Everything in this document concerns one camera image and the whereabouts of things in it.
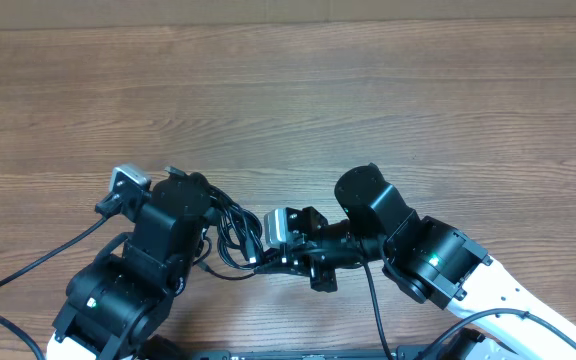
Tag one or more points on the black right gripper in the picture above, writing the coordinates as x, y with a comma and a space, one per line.
320, 282

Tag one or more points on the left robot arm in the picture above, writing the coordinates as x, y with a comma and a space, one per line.
116, 303

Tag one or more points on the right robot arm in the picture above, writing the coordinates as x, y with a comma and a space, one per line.
426, 258

